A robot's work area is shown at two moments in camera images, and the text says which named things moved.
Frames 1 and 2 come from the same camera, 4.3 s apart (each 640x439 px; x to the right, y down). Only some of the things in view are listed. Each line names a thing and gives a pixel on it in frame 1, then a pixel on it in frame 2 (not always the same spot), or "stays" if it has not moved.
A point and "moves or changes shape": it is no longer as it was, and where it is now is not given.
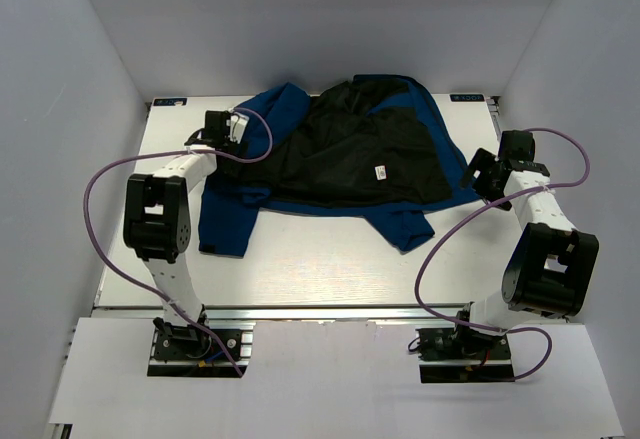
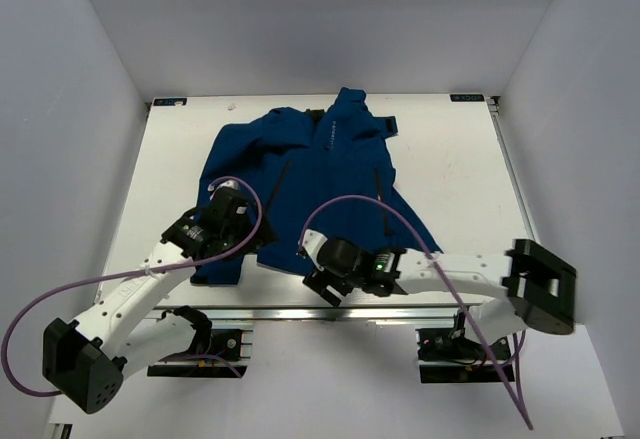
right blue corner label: x=467 y=97 stays
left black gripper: x=233 y=165 -> x=266 y=236
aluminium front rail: x=280 y=313 stays
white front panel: x=326 y=380 stays
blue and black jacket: x=372 y=144 moves or changes shape
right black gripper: x=481 y=162 -> x=319 y=282
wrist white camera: x=237 y=123 -> x=228 y=183
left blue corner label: x=169 y=101 stays
